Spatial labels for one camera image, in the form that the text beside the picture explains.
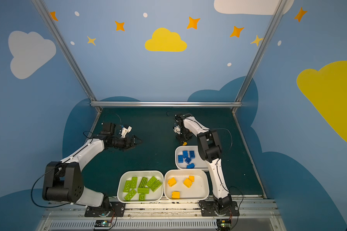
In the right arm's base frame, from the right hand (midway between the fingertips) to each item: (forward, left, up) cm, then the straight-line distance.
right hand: (185, 140), depth 101 cm
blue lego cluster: (-11, 0, +1) cm, 11 cm away
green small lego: (-39, +23, +1) cm, 45 cm away
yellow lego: (-30, +8, +1) cm, 31 cm away
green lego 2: (-38, +30, 0) cm, 48 cm away
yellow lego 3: (-36, +5, 0) cm, 36 cm away
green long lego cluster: (-31, +24, +1) cm, 39 cm away
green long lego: (-29, +19, -1) cm, 35 cm away
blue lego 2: (-11, -4, +1) cm, 12 cm away
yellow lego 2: (-30, -2, 0) cm, 30 cm away
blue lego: (-15, +3, +1) cm, 16 cm away
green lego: (-31, +30, -1) cm, 43 cm away
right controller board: (-48, -20, -2) cm, 52 cm away
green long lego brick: (-31, +17, -2) cm, 36 cm away
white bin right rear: (-18, -10, +1) cm, 21 cm away
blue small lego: (-16, -2, +1) cm, 16 cm away
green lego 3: (-35, +23, +1) cm, 42 cm away
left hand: (-11, +29, +11) cm, 33 cm away
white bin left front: (-37, +15, -3) cm, 40 cm away
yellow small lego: (-26, -4, 0) cm, 27 cm away
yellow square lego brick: (-3, 0, 0) cm, 3 cm away
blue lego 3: (-19, -4, +1) cm, 19 cm away
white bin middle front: (-33, -9, -1) cm, 34 cm away
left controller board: (-51, +41, -1) cm, 66 cm away
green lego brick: (-33, +33, 0) cm, 47 cm away
